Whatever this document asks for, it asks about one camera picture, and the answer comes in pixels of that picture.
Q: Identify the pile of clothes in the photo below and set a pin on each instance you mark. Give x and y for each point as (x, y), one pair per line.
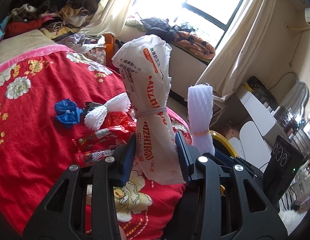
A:
(55, 17)

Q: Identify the white foam net sleeve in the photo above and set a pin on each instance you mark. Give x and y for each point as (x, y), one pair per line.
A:
(200, 109)

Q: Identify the red snack wrapper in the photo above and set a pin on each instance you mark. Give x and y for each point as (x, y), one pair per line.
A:
(109, 137)

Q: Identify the dark blue jacket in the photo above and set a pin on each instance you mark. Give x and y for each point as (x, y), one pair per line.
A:
(161, 28)

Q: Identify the orange patterned blanket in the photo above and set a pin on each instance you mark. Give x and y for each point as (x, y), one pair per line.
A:
(195, 45)

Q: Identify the cream curtain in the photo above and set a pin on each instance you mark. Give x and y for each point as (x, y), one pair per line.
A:
(235, 54)

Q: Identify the colourful candy packet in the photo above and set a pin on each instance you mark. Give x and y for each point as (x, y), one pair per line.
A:
(84, 159)

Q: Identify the white dressing table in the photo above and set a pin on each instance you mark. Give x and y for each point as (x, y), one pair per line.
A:
(256, 136)

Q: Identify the arched mirror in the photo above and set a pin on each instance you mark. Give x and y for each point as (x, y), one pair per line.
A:
(296, 100)

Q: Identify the white printed plastic bag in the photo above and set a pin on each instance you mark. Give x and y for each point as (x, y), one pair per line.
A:
(144, 66)

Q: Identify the red floral bed quilt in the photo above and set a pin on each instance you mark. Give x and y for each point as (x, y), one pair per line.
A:
(36, 149)

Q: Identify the white foam net bow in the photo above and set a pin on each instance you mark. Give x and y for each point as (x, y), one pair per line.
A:
(96, 113)

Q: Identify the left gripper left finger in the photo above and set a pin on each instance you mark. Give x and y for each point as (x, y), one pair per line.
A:
(80, 205)

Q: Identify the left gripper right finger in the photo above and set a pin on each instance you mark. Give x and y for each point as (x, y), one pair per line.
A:
(230, 201)

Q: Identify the orange bag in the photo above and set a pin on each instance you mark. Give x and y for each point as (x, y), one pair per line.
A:
(109, 50)

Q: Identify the blue plastic bag scrap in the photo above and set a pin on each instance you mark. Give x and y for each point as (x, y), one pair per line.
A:
(67, 113)

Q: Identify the yellow rimmed trash bin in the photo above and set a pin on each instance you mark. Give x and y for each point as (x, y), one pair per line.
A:
(221, 143)

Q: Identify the floral pink pillow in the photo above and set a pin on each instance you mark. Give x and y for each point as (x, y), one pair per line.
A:
(97, 54)

